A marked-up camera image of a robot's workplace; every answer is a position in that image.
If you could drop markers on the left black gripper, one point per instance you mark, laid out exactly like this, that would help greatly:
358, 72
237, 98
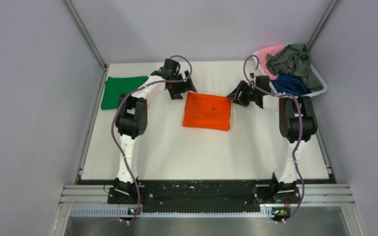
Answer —
175, 94

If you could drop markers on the left aluminium frame post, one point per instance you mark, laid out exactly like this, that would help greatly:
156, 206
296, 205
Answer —
84, 33

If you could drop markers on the folded green t shirt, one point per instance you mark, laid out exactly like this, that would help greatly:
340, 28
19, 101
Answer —
116, 86

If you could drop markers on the aluminium frame post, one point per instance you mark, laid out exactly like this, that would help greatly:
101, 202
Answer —
84, 33
322, 22

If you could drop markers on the orange t shirt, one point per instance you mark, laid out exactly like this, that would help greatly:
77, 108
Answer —
207, 111

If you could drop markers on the grey t shirt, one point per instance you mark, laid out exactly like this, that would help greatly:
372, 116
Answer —
293, 59

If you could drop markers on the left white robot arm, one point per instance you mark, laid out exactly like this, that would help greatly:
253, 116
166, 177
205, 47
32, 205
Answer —
131, 117

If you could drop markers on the right aluminium frame post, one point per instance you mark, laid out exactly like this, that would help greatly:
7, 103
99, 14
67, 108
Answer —
322, 22

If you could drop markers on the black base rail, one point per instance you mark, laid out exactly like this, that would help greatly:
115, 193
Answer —
204, 196

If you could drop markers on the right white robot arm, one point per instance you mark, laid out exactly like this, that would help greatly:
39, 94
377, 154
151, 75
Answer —
297, 124

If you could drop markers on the blue t shirt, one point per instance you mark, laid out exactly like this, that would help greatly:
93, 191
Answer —
290, 84

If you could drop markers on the grey slotted cable duct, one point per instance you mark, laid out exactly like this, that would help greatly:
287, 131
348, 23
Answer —
128, 212

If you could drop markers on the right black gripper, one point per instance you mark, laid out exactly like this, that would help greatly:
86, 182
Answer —
236, 92

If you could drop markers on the white plastic laundry basket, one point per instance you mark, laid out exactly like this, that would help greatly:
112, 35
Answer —
316, 87

